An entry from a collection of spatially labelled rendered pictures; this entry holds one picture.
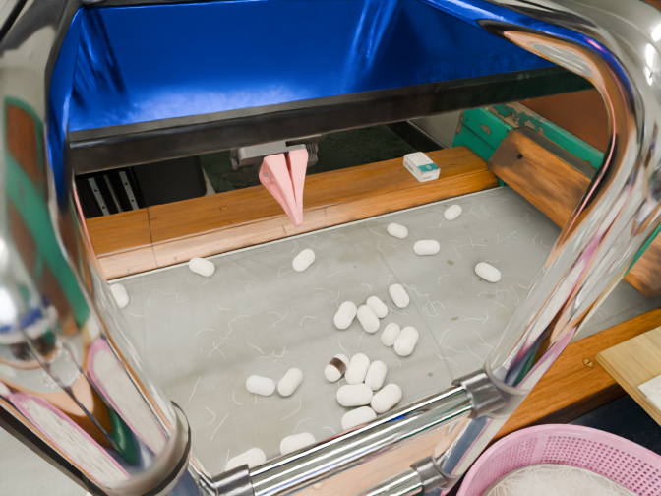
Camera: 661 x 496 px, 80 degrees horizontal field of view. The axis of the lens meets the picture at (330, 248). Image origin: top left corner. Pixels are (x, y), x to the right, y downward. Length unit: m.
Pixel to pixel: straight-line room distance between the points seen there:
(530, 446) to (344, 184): 0.44
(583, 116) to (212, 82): 0.57
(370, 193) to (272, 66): 0.46
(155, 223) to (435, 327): 0.41
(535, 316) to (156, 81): 0.18
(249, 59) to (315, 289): 0.37
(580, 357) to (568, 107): 0.36
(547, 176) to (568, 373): 0.28
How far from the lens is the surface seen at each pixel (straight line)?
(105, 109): 0.20
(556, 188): 0.64
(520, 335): 0.18
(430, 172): 0.69
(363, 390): 0.43
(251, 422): 0.44
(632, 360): 0.54
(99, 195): 1.33
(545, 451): 0.48
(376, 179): 0.68
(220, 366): 0.47
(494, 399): 0.21
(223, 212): 0.62
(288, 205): 0.43
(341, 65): 0.22
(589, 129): 0.68
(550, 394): 0.48
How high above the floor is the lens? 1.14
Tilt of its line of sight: 44 degrees down
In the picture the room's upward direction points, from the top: 3 degrees clockwise
